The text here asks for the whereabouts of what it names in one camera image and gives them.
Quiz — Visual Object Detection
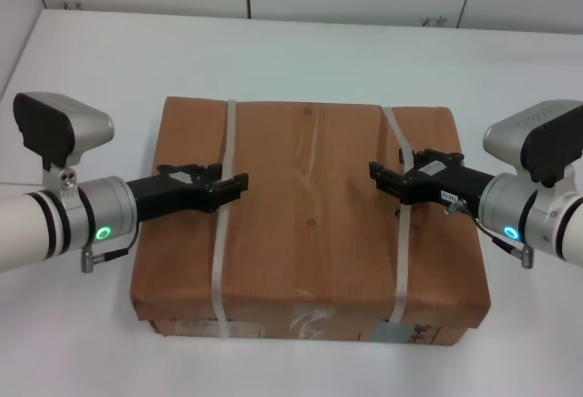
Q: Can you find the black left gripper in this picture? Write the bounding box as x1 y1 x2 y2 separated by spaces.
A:
128 163 251 226

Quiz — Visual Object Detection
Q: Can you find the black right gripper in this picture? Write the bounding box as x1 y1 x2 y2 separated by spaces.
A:
368 147 496 217

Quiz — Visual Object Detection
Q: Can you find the brown cardboard box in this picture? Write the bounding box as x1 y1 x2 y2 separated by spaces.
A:
129 95 491 348

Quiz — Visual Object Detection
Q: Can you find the grey sticker on box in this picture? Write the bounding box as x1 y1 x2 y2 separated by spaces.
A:
373 321 414 344

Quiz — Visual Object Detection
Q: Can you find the clear tape patch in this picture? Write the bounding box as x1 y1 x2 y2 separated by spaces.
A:
291 307 336 340

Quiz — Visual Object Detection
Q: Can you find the white plastic packing strap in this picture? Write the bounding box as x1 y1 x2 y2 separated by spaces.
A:
210 98 240 340
380 105 414 325

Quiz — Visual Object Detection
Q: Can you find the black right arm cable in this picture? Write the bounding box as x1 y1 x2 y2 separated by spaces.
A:
444 198 535 270

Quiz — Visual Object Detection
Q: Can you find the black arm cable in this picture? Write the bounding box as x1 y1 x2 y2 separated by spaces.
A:
444 198 535 270
80 228 138 275

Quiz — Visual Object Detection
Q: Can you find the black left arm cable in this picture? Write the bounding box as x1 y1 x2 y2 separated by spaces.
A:
80 228 138 275

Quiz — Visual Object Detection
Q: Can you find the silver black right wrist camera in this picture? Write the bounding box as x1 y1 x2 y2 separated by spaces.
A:
482 99 583 189

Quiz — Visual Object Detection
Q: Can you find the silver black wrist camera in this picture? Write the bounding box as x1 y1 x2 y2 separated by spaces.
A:
12 91 115 209
482 99 583 189

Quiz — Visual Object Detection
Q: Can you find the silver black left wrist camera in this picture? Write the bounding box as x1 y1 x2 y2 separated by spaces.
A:
12 91 115 209

